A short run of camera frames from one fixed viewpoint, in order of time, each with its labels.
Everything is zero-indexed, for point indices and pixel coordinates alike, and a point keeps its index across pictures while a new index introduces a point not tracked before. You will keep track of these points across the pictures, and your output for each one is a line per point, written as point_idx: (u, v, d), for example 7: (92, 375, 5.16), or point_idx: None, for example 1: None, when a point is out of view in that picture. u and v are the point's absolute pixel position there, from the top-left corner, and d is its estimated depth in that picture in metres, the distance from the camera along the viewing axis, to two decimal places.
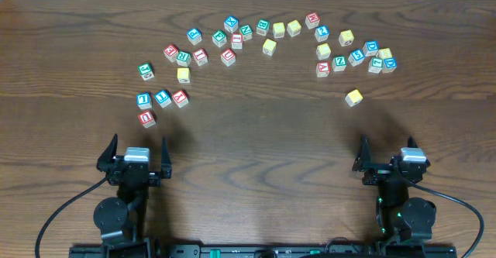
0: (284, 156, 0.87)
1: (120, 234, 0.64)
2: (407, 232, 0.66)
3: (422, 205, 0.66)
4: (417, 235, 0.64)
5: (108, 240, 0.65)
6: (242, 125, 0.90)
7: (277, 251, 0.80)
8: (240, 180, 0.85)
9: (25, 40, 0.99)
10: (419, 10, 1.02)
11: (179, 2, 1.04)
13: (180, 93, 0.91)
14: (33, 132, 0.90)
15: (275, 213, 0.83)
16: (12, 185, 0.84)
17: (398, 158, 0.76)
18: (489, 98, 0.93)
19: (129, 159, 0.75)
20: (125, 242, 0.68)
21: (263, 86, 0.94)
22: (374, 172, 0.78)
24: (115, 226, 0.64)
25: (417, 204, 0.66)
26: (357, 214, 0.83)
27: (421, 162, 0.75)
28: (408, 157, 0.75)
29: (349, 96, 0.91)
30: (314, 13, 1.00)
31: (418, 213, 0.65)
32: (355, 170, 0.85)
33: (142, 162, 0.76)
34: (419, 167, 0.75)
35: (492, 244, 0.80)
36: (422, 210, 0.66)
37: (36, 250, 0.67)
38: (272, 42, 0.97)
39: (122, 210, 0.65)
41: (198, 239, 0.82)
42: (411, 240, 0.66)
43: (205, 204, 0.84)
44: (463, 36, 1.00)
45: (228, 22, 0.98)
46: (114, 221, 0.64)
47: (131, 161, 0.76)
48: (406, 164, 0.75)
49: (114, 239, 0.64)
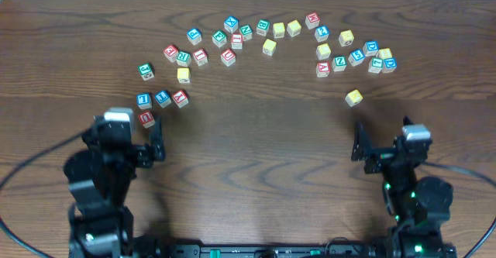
0: (284, 156, 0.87)
1: (91, 185, 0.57)
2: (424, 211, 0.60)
3: (439, 184, 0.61)
4: (434, 217, 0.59)
5: (77, 195, 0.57)
6: (242, 125, 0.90)
7: (277, 251, 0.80)
8: (240, 180, 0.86)
9: (25, 41, 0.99)
10: (419, 11, 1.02)
11: (179, 2, 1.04)
13: (180, 93, 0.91)
14: (33, 131, 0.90)
15: (275, 213, 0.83)
16: (12, 185, 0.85)
17: (402, 139, 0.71)
18: (489, 98, 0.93)
19: (108, 118, 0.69)
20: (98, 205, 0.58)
21: (263, 86, 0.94)
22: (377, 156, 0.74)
24: (86, 177, 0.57)
25: (432, 184, 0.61)
26: (357, 214, 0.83)
27: (426, 139, 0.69)
28: (411, 136, 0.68)
29: (349, 97, 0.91)
30: (314, 13, 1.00)
31: (435, 193, 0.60)
32: (356, 159, 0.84)
33: (122, 122, 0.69)
34: (425, 145, 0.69)
35: (493, 244, 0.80)
36: (439, 190, 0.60)
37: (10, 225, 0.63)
38: (272, 42, 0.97)
39: (95, 162, 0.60)
41: (198, 239, 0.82)
42: (426, 222, 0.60)
43: (205, 204, 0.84)
44: (463, 36, 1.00)
45: (228, 22, 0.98)
46: (86, 171, 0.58)
47: (110, 121, 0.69)
48: (411, 143, 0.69)
49: (84, 191, 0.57)
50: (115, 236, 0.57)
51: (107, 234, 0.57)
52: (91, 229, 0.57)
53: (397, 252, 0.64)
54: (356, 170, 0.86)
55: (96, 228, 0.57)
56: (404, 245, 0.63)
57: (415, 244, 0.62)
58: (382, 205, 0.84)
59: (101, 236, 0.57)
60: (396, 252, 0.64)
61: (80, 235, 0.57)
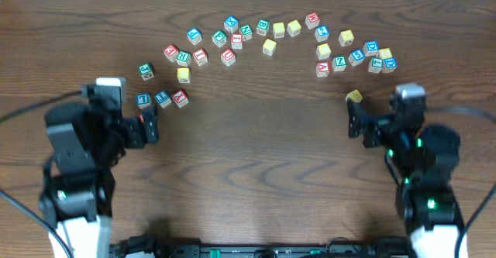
0: (284, 156, 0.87)
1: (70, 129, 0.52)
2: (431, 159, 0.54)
3: (444, 131, 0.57)
4: (442, 161, 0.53)
5: (56, 139, 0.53)
6: (242, 125, 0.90)
7: (277, 251, 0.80)
8: (240, 180, 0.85)
9: (24, 41, 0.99)
10: (419, 11, 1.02)
11: (179, 2, 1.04)
13: (180, 93, 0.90)
14: (33, 131, 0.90)
15: (275, 213, 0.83)
16: (12, 185, 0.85)
17: (397, 98, 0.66)
18: (490, 98, 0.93)
19: (100, 83, 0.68)
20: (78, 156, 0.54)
21: (263, 86, 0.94)
22: (376, 123, 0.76)
24: (67, 120, 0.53)
25: (439, 129, 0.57)
26: (357, 214, 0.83)
27: (421, 96, 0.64)
28: (406, 94, 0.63)
29: (349, 96, 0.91)
30: (314, 13, 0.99)
31: (441, 137, 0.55)
32: (353, 134, 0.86)
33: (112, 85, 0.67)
34: (421, 101, 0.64)
35: (493, 244, 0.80)
36: (446, 134, 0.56)
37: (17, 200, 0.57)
38: (272, 42, 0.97)
39: (80, 108, 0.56)
41: (198, 239, 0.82)
42: (434, 170, 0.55)
43: (205, 204, 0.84)
44: (463, 36, 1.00)
45: (228, 22, 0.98)
46: (67, 116, 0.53)
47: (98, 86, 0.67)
48: (406, 101, 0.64)
49: (63, 138, 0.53)
50: (91, 194, 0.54)
51: (83, 190, 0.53)
52: (63, 187, 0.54)
53: (408, 211, 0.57)
54: (356, 170, 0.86)
55: (70, 184, 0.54)
56: (414, 201, 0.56)
57: (425, 199, 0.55)
58: (382, 205, 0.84)
59: (76, 194, 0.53)
60: (408, 211, 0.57)
61: (52, 193, 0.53)
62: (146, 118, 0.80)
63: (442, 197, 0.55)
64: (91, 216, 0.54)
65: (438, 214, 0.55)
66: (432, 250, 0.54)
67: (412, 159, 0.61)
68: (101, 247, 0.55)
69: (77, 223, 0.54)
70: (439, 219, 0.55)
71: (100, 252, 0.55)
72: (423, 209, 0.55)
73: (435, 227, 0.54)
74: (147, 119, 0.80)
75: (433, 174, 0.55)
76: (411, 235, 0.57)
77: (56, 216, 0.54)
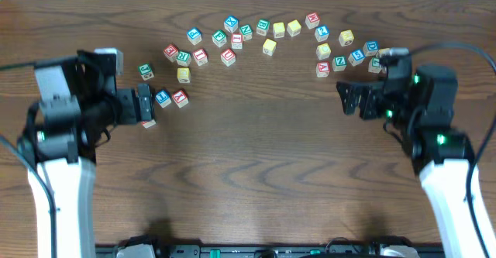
0: (284, 156, 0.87)
1: (57, 71, 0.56)
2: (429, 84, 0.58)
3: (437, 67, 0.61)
4: (442, 87, 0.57)
5: (45, 82, 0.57)
6: (242, 125, 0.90)
7: (277, 251, 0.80)
8: (240, 180, 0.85)
9: (24, 41, 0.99)
10: (419, 11, 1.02)
11: (179, 2, 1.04)
13: (180, 93, 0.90)
14: None
15: (275, 213, 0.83)
16: (12, 185, 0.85)
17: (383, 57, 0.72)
18: (490, 98, 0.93)
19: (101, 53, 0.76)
20: (63, 98, 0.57)
21: (263, 86, 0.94)
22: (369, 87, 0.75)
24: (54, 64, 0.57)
25: (432, 66, 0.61)
26: (357, 214, 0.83)
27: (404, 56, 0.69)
28: None
29: None
30: (314, 13, 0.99)
31: (436, 69, 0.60)
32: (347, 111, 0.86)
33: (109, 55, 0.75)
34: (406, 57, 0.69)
35: None
36: (439, 67, 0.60)
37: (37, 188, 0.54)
38: (272, 42, 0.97)
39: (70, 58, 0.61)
41: (198, 239, 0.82)
42: (435, 98, 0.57)
43: (205, 204, 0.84)
44: (463, 37, 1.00)
45: (228, 22, 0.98)
46: (56, 62, 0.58)
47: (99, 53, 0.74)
48: (391, 57, 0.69)
49: (53, 81, 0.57)
50: (71, 136, 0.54)
51: (63, 133, 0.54)
52: (45, 128, 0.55)
53: (418, 148, 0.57)
54: (356, 170, 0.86)
55: (50, 127, 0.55)
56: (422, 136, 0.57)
57: (434, 133, 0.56)
58: (382, 205, 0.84)
59: (56, 136, 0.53)
60: (418, 150, 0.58)
61: (32, 134, 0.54)
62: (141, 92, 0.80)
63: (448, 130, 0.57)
64: (73, 156, 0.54)
65: (446, 146, 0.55)
66: (442, 182, 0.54)
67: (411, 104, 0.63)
68: (83, 192, 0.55)
69: (57, 165, 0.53)
70: (450, 153, 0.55)
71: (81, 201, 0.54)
72: (432, 144, 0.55)
73: (446, 160, 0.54)
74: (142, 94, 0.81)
75: (435, 104, 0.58)
76: (420, 174, 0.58)
77: (36, 159, 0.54)
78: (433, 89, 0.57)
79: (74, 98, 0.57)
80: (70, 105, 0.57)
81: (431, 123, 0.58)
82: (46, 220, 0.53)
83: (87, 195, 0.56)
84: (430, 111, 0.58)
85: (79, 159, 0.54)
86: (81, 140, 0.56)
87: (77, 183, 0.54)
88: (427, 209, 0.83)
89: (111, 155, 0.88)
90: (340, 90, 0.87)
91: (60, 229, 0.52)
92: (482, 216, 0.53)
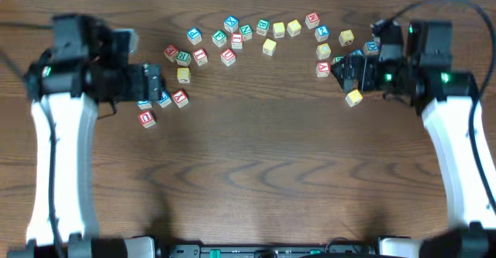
0: (284, 156, 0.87)
1: (74, 18, 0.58)
2: (426, 30, 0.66)
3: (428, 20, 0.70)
4: (438, 31, 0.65)
5: (60, 25, 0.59)
6: (243, 125, 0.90)
7: (277, 251, 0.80)
8: (240, 180, 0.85)
9: (24, 41, 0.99)
10: (419, 11, 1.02)
11: (179, 2, 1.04)
13: (180, 93, 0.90)
14: (33, 131, 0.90)
15: (275, 213, 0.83)
16: (12, 185, 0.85)
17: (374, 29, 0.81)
18: (490, 98, 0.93)
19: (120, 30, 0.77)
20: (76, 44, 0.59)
21: (263, 86, 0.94)
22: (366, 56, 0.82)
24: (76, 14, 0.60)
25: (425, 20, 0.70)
26: (357, 214, 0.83)
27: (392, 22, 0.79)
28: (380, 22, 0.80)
29: (349, 96, 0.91)
30: (314, 13, 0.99)
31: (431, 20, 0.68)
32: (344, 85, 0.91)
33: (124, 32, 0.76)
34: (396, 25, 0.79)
35: None
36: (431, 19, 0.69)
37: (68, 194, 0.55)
38: (272, 42, 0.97)
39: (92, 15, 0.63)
41: (198, 239, 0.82)
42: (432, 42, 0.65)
43: (205, 204, 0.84)
44: (463, 37, 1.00)
45: (228, 22, 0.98)
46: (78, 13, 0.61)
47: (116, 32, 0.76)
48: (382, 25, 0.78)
49: (60, 26, 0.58)
50: (74, 73, 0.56)
51: (67, 72, 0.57)
52: (53, 64, 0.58)
53: (421, 85, 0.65)
54: (356, 170, 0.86)
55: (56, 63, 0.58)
56: (425, 73, 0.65)
57: (437, 72, 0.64)
58: (382, 205, 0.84)
59: (60, 73, 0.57)
60: (421, 87, 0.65)
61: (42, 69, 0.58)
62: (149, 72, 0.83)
63: (448, 68, 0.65)
64: (77, 91, 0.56)
65: (449, 81, 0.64)
66: (448, 121, 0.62)
67: (409, 56, 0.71)
68: (83, 130, 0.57)
69: (61, 98, 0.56)
70: (452, 89, 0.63)
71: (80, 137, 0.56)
72: (435, 80, 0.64)
73: (449, 99, 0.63)
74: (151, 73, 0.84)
75: (432, 48, 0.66)
76: (425, 111, 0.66)
77: (40, 92, 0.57)
78: (430, 34, 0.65)
79: (84, 44, 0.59)
80: (80, 49, 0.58)
81: (433, 64, 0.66)
82: (45, 150, 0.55)
83: (87, 136, 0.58)
84: (431, 53, 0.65)
85: (82, 96, 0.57)
86: (84, 81, 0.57)
87: (77, 118, 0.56)
88: (427, 208, 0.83)
89: (111, 155, 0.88)
90: (335, 69, 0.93)
91: (59, 156, 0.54)
92: (483, 151, 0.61)
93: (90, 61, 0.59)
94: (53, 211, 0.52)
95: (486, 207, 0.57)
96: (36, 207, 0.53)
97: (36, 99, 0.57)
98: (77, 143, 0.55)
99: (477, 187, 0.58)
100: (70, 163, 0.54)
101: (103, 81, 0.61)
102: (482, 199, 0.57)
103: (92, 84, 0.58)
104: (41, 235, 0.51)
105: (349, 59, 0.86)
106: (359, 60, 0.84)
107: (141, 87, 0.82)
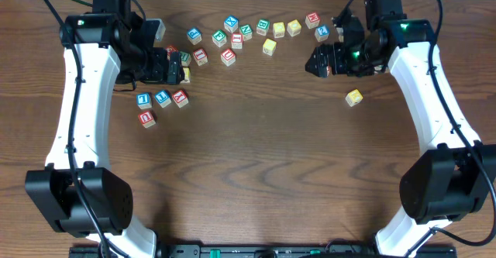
0: (284, 156, 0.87)
1: None
2: None
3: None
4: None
5: None
6: (243, 125, 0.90)
7: (277, 251, 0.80)
8: (240, 180, 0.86)
9: (24, 40, 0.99)
10: (419, 10, 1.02)
11: (179, 2, 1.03)
13: (180, 93, 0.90)
14: (33, 131, 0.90)
15: (275, 213, 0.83)
16: (12, 185, 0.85)
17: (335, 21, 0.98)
18: (490, 98, 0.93)
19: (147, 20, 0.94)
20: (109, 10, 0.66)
21: (263, 86, 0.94)
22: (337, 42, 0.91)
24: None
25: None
26: (357, 214, 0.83)
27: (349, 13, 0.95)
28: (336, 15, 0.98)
29: (349, 97, 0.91)
30: (314, 13, 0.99)
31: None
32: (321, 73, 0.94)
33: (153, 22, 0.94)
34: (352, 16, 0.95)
35: (493, 244, 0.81)
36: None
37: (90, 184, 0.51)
38: (272, 42, 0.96)
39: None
41: (198, 239, 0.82)
42: (385, 5, 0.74)
43: (205, 204, 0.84)
44: (463, 36, 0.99)
45: (228, 22, 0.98)
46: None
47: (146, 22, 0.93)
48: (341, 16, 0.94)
49: None
50: (106, 27, 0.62)
51: (98, 26, 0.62)
52: (84, 19, 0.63)
53: (384, 35, 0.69)
54: (356, 170, 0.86)
55: (91, 18, 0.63)
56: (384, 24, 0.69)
57: (396, 22, 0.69)
58: (382, 205, 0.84)
59: (92, 26, 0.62)
60: (384, 38, 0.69)
61: (73, 21, 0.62)
62: (172, 57, 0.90)
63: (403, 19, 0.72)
64: (105, 42, 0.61)
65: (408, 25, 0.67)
66: (409, 60, 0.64)
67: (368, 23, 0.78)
68: (107, 75, 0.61)
69: (91, 46, 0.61)
70: (413, 32, 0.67)
71: (104, 79, 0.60)
72: (396, 29, 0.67)
73: (409, 45, 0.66)
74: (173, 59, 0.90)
75: (387, 10, 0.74)
76: (393, 60, 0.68)
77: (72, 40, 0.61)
78: None
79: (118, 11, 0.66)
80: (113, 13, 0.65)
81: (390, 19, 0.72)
82: (72, 88, 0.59)
83: (108, 82, 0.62)
84: (386, 13, 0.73)
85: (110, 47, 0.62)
86: (114, 36, 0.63)
87: (105, 62, 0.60)
88: None
89: (111, 155, 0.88)
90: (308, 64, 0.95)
91: (84, 94, 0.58)
92: (444, 85, 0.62)
93: (118, 21, 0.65)
94: (71, 139, 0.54)
95: (450, 132, 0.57)
96: (56, 137, 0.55)
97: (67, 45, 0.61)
98: (99, 82, 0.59)
99: (439, 113, 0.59)
100: (91, 98, 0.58)
101: (125, 39, 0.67)
102: (446, 125, 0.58)
103: (118, 39, 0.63)
104: (59, 160, 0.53)
105: (322, 48, 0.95)
106: (328, 48, 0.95)
107: (161, 68, 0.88)
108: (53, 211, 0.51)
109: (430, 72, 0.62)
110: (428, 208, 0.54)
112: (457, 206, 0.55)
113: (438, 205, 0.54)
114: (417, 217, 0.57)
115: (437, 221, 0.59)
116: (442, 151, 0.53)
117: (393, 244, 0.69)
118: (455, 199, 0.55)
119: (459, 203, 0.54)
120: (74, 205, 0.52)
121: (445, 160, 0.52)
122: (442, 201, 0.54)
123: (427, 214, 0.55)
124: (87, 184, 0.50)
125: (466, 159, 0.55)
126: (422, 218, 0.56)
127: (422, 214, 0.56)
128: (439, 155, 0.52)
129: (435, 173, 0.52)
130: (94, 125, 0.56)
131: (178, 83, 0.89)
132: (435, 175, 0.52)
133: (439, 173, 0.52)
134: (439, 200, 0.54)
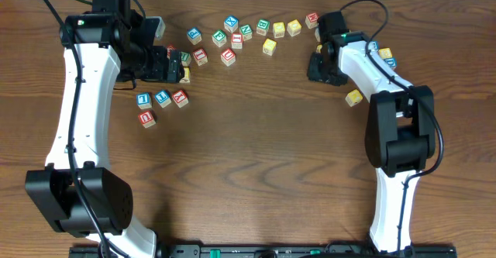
0: (284, 156, 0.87)
1: None
2: (325, 18, 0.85)
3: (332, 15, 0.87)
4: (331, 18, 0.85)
5: None
6: (242, 125, 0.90)
7: (277, 251, 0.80)
8: (240, 180, 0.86)
9: (23, 41, 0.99)
10: (419, 11, 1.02)
11: (179, 3, 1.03)
13: (180, 93, 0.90)
14: (33, 131, 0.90)
15: (275, 212, 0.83)
16: (12, 184, 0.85)
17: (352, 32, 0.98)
18: (489, 98, 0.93)
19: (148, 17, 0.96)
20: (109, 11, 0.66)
21: (263, 86, 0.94)
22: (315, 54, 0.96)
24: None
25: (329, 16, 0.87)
26: (356, 214, 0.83)
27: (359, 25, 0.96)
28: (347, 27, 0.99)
29: (349, 97, 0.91)
30: (314, 13, 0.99)
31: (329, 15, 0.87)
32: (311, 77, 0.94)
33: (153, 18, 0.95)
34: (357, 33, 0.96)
35: (492, 244, 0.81)
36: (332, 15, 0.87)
37: (83, 186, 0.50)
38: (272, 42, 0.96)
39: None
41: (197, 239, 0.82)
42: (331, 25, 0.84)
43: (205, 204, 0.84)
44: (463, 36, 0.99)
45: (228, 22, 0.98)
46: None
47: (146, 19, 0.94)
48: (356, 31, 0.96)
49: None
50: (105, 26, 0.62)
51: (98, 27, 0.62)
52: (83, 19, 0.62)
53: (331, 46, 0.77)
54: (356, 170, 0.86)
55: (91, 18, 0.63)
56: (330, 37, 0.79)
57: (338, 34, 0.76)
58: None
59: (91, 25, 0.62)
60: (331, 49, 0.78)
61: (73, 21, 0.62)
62: (172, 56, 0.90)
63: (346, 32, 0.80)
64: (105, 41, 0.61)
65: (347, 33, 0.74)
66: (349, 52, 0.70)
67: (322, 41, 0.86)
68: (106, 75, 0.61)
69: (90, 47, 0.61)
70: (353, 39, 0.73)
71: (104, 77, 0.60)
72: (339, 38, 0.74)
73: (349, 42, 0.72)
74: (173, 57, 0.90)
75: (333, 27, 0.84)
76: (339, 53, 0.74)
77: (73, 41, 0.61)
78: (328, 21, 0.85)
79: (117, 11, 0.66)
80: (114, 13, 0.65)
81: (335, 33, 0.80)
82: (71, 87, 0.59)
83: (108, 81, 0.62)
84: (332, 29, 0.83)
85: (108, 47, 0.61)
86: (114, 36, 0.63)
87: (105, 61, 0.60)
88: (427, 207, 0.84)
89: (111, 156, 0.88)
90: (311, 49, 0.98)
91: (84, 94, 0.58)
92: (380, 60, 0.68)
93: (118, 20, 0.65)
94: (71, 139, 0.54)
95: (388, 84, 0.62)
96: (56, 137, 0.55)
97: (67, 45, 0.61)
98: (99, 80, 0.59)
99: (378, 75, 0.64)
100: (91, 98, 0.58)
101: (125, 39, 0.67)
102: (383, 80, 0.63)
103: (118, 39, 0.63)
104: (59, 161, 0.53)
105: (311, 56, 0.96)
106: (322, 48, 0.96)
107: (160, 67, 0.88)
108: (53, 211, 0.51)
109: (366, 53, 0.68)
110: (387, 154, 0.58)
112: (413, 149, 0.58)
113: (396, 149, 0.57)
114: (382, 167, 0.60)
115: (405, 172, 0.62)
116: (385, 94, 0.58)
117: (384, 234, 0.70)
118: (413, 149, 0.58)
119: (414, 145, 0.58)
120: (73, 205, 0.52)
121: (389, 101, 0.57)
122: (400, 148, 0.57)
123: (388, 162, 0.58)
124: (86, 184, 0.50)
125: (409, 107, 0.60)
126: (387, 169, 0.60)
127: (384, 164, 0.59)
128: (382, 97, 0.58)
129: (382, 111, 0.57)
130: (94, 125, 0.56)
131: (177, 80, 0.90)
132: (382, 118, 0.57)
133: (384, 113, 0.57)
134: (394, 144, 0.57)
